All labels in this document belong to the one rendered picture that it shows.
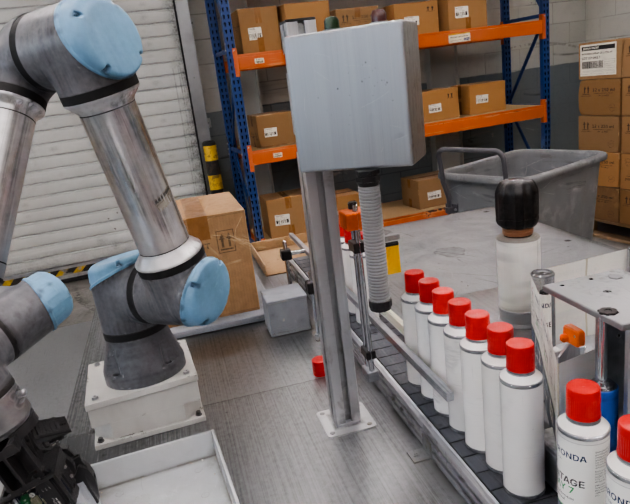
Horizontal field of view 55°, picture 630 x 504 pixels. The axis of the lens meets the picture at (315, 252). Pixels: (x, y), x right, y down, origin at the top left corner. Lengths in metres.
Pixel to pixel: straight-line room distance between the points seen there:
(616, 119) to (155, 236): 4.03
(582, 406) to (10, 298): 0.67
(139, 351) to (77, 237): 4.30
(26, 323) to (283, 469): 0.45
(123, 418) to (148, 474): 0.14
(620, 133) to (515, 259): 3.53
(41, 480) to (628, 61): 4.30
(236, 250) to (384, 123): 0.79
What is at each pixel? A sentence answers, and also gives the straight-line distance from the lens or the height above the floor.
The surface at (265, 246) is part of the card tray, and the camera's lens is 2.21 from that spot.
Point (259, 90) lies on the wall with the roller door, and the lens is 5.47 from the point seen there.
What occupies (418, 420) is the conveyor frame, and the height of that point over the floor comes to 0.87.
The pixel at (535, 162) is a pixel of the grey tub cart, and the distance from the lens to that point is 4.09.
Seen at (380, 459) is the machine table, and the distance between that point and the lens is 1.02.
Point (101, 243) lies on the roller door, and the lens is 5.42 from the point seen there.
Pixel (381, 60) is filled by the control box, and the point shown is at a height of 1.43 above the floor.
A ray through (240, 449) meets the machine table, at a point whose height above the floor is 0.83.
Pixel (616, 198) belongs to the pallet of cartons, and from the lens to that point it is 4.81.
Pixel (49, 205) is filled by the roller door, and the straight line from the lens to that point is 5.38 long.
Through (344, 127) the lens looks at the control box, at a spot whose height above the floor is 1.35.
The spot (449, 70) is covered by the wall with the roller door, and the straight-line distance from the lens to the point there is 6.23.
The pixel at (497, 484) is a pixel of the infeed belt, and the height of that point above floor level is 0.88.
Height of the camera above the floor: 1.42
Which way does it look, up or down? 16 degrees down
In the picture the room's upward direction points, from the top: 7 degrees counter-clockwise
